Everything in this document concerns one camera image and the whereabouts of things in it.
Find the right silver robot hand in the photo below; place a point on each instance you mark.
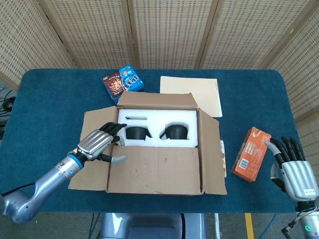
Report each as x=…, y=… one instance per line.
x=297, y=176

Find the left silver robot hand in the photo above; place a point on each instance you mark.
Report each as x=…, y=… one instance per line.
x=96, y=143

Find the red cardboard shipping box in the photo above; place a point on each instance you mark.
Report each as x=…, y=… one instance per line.
x=154, y=169

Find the orange snack box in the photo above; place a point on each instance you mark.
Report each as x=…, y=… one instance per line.
x=256, y=149

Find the blue cookie box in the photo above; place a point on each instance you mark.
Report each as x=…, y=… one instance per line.
x=124, y=82

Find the green and red snack box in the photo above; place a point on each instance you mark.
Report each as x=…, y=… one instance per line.
x=223, y=159

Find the white foam insert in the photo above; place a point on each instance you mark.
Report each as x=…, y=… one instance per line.
x=154, y=119

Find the blue table cloth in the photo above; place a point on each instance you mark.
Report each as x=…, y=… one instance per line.
x=49, y=99

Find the white table leg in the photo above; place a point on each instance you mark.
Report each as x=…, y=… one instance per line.
x=217, y=225

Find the beige spiral notebook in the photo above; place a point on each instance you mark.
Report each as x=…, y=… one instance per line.
x=179, y=85

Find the woven folding screen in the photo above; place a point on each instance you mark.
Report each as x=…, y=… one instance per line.
x=169, y=32

